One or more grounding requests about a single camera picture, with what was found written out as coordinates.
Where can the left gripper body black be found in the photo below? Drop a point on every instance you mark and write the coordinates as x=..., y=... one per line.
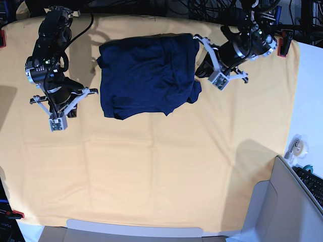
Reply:
x=218, y=64

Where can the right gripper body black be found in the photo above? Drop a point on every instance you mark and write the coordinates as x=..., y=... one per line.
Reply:
x=63, y=100

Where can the dark blue long-sleeve shirt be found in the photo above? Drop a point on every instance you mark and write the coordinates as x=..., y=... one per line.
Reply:
x=147, y=74

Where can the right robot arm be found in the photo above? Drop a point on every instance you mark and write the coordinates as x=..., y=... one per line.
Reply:
x=49, y=61

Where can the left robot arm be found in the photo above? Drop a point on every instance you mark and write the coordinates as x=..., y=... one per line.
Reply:
x=250, y=34

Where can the red clamp right top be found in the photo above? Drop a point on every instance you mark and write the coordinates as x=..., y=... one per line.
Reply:
x=285, y=42

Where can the red clamp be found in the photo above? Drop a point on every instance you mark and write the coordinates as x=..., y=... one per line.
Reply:
x=2, y=39
x=285, y=42
x=14, y=215

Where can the red clamp left top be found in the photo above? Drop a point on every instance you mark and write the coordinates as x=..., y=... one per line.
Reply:
x=2, y=39

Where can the yellow table cloth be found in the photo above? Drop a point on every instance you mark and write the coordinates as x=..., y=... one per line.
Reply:
x=195, y=167

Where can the red clamp left bottom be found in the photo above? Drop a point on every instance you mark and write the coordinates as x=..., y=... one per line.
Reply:
x=14, y=215

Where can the clear tape dispenser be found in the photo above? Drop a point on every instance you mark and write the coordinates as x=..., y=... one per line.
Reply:
x=298, y=148

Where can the green tape roll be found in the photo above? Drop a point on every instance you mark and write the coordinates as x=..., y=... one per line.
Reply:
x=308, y=168

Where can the black keyboard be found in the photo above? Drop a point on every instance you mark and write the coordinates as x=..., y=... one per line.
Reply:
x=312, y=182

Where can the white cardboard box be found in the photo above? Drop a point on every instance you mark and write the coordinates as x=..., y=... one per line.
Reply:
x=280, y=209

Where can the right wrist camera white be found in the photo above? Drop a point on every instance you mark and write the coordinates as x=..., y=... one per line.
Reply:
x=59, y=123

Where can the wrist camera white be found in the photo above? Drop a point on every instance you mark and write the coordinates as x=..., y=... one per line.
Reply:
x=219, y=80
x=59, y=123

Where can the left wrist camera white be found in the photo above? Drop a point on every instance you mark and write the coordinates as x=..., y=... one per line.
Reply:
x=219, y=80

